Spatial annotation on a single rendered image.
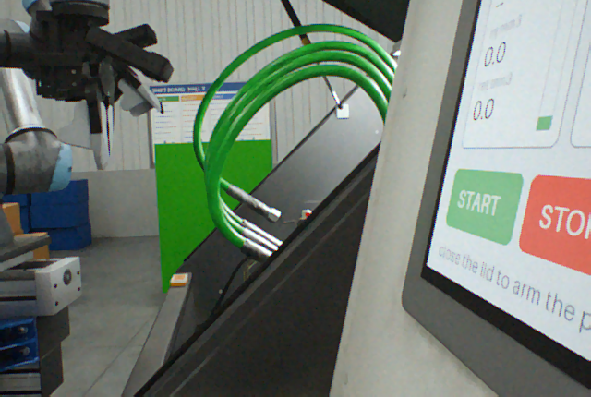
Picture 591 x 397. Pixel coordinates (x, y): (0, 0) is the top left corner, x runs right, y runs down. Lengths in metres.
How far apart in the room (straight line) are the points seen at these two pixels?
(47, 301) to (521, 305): 1.00
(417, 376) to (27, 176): 1.02
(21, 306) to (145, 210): 6.51
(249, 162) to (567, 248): 3.88
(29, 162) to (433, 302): 1.03
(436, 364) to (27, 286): 0.94
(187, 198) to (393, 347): 3.76
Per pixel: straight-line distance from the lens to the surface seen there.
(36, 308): 1.15
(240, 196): 0.81
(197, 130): 0.81
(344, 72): 0.59
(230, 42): 7.48
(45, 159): 1.22
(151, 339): 0.79
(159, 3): 7.82
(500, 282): 0.25
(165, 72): 0.68
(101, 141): 0.69
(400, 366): 0.36
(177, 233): 4.12
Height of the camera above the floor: 1.22
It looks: 3 degrees down
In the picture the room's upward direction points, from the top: 2 degrees counter-clockwise
